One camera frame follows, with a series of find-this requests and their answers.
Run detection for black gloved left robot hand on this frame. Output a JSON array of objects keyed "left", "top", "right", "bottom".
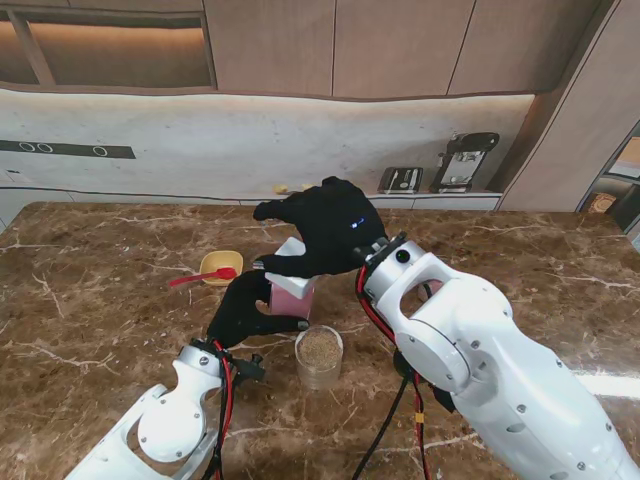
[{"left": 207, "top": 269, "right": 311, "bottom": 351}]

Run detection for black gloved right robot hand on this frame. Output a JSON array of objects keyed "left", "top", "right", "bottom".
[{"left": 252, "top": 175, "right": 390, "bottom": 280}]

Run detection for red plastic measuring spoon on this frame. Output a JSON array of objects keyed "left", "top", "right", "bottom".
[{"left": 168, "top": 267, "right": 238, "bottom": 288}]

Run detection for pink container with white lid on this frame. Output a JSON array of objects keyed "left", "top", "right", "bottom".
[{"left": 269, "top": 280, "right": 316, "bottom": 322}]

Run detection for white square container lid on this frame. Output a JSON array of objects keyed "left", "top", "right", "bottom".
[{"left": 264, "top": 237, "right": 318, "bottom": 301}]

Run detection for clear jar of grain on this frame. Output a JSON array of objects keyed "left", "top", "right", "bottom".
[{"left": 294, "top": 324, "right": 345, "bottom": 391}]

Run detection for black round jar lid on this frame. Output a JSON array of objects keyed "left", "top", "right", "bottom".
[{"left": 393, "top": 349, "right": 416, "bottom": 386}]

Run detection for yellow plastic bowl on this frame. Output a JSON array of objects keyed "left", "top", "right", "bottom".
[{"left": 199, "top": 250, "right": 245, "bottom": 287}]

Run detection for black silver toaster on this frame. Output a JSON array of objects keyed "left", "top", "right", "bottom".
[{"left": 377, "top": 166, "right": 424, "bottom": 195}]

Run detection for black espresso machine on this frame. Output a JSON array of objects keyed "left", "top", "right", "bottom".
[{"left": 436, "top": 131, "right": 501, "bottom": 195}]

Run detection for tall wooden cabinet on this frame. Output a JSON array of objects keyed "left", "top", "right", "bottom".
[{"left": 498, "top": 0, "right": 640, "bottom": 214}]

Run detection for round wooden ornament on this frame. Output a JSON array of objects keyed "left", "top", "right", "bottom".
[{"left": 588, "top": 192, "right": 618, "bottom": 216}]

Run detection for lit open shelf niche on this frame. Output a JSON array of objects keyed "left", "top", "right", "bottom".
[{"left": 0, "top": 0, "right": 219, "bottom": 94}]

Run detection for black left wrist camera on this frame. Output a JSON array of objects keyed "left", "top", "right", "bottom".
[{"left": 233, "top": 352, "right": 266, "bottom": 385}]

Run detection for red black left arm cable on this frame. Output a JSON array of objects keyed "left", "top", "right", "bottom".
[{"left": 199, "top": 342, "right": 266, "bottom": 480}]

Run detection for red black arm cable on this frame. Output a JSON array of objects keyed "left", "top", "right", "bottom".
[
  {"left": 199, "top": 342, "right": 266, "bottom": 480},
  {"left": 352, "top": 269, "right": 434, "bottom": 480}
]

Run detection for wooden wall cabinets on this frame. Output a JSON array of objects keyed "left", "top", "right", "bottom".
[{"left": 202, "top": 0, "right": 617, "bottom": 103}]

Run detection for red black right arm cable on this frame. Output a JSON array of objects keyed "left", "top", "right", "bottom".
[{"left": 352, "top": 269, "right": 434, "bottom": 480}]

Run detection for black wall control panel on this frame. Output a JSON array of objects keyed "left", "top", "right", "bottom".
[{"left": 0, "top": 139, "right": 137, "bottom": 161}]

